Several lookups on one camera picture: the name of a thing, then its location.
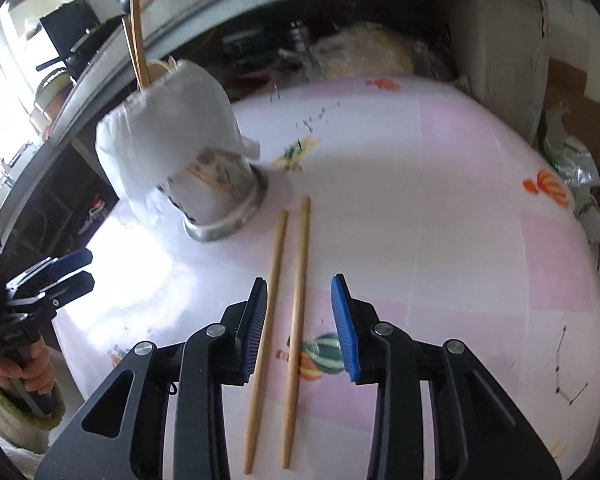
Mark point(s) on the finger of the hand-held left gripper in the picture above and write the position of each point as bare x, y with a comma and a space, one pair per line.
70, 287
72, 262

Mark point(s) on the clear bag of yellow goods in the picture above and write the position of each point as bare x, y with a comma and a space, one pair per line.
365, 52

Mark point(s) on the stainless steel utensil holder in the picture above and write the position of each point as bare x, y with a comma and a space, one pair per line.
220, 195

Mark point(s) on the black pan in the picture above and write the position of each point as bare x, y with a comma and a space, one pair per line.
70, 25

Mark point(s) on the white plastic bag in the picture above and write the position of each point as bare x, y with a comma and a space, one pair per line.
170, 120

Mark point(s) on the wooden chopstick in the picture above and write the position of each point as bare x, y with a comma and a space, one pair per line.
297, 310
139, 40
267, 335
132, 55

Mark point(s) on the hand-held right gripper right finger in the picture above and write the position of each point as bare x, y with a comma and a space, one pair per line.
344, 330

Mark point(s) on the translucent plastic bag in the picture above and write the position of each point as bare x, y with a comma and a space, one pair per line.
580, 175

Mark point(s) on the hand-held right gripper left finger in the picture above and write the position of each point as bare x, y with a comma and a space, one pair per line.
255, 330

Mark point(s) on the concrete pillar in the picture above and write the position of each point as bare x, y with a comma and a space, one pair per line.
505, 60

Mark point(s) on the person's left hand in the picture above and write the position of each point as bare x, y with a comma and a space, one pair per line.
42, 370

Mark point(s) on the cluttered storage shelf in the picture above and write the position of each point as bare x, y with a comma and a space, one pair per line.
40, 160

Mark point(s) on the person's left forearm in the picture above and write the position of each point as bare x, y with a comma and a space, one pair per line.
10, 415

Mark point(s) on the cardboard box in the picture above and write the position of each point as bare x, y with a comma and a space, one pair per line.
585, 105

